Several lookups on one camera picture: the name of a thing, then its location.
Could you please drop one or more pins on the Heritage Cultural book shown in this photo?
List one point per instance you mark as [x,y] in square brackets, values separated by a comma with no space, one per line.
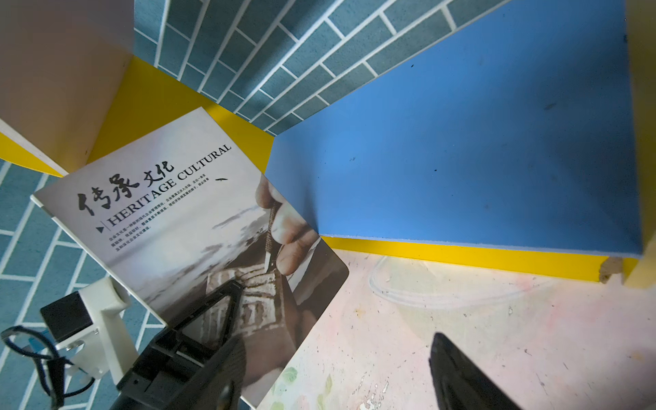
[178,213]

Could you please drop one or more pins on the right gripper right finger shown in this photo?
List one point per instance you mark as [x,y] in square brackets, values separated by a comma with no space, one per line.
[459,383]

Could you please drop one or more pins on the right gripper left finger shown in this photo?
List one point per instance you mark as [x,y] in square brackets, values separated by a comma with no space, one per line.
[168,379]

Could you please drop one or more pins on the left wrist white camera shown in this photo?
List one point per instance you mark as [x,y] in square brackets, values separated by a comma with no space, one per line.
[90,320]

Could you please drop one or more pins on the yellow pink blue bookshelf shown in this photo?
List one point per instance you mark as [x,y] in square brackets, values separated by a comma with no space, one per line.
[518,135]

